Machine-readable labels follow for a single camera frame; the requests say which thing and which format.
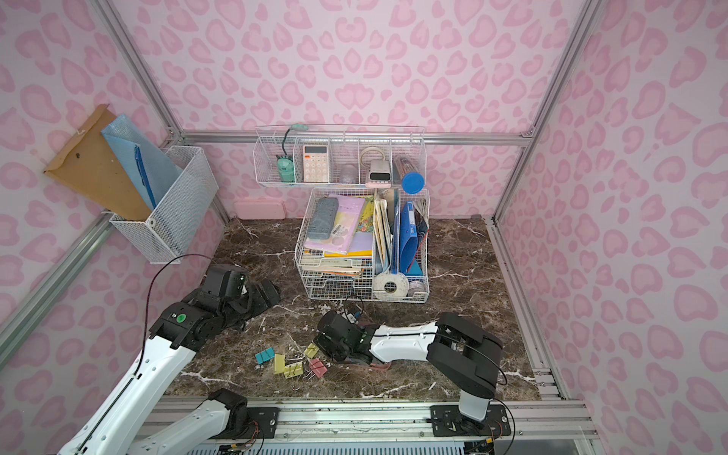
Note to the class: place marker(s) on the grey pencil pouch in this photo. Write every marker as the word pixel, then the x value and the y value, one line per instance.
pixel 323 221

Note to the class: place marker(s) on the brown paper envelope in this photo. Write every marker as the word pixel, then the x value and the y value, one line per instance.
pixel 87 165

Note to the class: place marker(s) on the green desk lamp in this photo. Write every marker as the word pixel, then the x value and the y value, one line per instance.
pixel 285 162

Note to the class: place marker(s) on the tube with blue cap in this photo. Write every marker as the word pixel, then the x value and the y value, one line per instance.
pixel 411 180

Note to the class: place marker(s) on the teal binder clip left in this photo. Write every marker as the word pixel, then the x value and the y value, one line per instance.
pixel 265 356

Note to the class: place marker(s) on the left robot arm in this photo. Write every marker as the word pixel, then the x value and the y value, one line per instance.
pixel 174 339

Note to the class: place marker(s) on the blue file folder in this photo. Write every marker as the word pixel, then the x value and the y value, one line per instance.
pixel 413 231

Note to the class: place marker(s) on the pink purple notebook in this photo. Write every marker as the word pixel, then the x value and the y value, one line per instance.
pixel 350 210

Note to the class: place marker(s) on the clear jar of pins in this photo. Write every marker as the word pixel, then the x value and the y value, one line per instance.
pixel 418 290

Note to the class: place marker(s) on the clear small jar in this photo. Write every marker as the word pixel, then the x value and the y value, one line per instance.
pixel 348 174

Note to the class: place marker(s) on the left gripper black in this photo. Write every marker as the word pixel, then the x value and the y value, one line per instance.
pixel 262 293

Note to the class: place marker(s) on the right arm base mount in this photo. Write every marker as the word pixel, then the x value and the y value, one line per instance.
pixel 447 421

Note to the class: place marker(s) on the pink white timer device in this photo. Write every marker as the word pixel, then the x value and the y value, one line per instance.
pixel 377 167

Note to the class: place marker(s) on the white wire wall shelf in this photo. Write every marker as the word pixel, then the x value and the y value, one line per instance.
pixel 345 142

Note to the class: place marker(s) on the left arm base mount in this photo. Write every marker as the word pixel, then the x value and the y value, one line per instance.
pixel 240 421

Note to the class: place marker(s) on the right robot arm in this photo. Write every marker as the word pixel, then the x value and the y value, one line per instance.
pixel 462 351

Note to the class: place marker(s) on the pink binder clip bottom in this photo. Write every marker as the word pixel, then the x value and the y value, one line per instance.
pixel 317 367

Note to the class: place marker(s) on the pink white calculator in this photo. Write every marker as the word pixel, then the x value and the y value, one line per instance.
pixel 316 163

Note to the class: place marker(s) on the pink pencil case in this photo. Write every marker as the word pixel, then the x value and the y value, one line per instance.
pixel 259 209

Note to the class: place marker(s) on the blue pen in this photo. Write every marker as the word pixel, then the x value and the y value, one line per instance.
pixel 144 177

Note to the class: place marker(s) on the light blue folder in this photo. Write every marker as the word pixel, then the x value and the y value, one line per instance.
pixel 122 136

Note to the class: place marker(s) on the white wire desk organizer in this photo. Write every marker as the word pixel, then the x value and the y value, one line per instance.
pixel 374 250

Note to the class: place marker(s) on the pink storage box tray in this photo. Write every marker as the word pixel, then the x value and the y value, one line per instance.
pixel 379 365

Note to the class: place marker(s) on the yellow green binder clip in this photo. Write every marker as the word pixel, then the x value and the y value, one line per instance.
pixel 311 351

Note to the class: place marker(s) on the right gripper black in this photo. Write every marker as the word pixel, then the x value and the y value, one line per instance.
pixel 328 339

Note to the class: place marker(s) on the white tape roll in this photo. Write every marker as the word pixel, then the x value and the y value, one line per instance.
pixel 390 287

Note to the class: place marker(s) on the white mesh wall basket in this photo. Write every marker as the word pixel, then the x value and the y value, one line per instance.
pixel 171 226

